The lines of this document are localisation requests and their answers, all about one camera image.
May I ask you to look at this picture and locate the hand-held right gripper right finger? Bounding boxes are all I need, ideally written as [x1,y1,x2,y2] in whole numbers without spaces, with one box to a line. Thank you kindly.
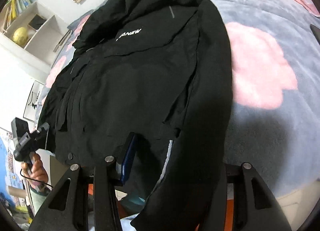
[224,162,292,231]

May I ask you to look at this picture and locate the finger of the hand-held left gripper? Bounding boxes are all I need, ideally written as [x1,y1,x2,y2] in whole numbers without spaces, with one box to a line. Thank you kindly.
[37,122,50,150]

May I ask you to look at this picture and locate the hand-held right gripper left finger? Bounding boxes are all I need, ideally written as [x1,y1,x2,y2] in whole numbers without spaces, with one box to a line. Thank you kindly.
[30,132,137,231]

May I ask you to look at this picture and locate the black hooded jacket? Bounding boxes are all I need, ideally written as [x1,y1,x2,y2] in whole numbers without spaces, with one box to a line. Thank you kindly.
[37,0,234,231]

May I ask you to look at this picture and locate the person's left forearm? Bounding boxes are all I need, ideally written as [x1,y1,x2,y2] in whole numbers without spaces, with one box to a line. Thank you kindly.
[25,186,54,221]

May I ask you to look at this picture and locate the person's left hand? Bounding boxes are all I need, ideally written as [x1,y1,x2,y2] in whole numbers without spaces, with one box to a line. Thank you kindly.
[21,153,49,189]

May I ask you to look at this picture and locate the white printed tote bag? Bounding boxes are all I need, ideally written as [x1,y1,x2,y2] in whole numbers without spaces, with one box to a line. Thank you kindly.
[23,81,44,121]

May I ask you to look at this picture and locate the grey pink floral blanket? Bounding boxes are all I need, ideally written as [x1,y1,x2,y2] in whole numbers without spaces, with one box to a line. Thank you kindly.
[45,0,320,204]

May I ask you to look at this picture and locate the yellow globe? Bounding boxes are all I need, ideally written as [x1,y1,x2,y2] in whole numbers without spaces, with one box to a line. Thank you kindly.
[13,27,28,45]

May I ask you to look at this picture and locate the row of books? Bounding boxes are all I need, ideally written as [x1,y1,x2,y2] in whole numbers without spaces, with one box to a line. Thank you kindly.
[0,0,34,33]

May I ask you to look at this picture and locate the colourful wall poster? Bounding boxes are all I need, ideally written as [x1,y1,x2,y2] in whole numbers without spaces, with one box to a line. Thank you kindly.
[0,127,28,221]

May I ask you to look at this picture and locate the black cable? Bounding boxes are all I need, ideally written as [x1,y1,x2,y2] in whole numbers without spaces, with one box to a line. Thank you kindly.
[19,170,54,189]

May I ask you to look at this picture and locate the white wall shelf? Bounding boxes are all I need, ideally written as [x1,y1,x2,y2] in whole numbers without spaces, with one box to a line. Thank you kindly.
[0,0,73,72]

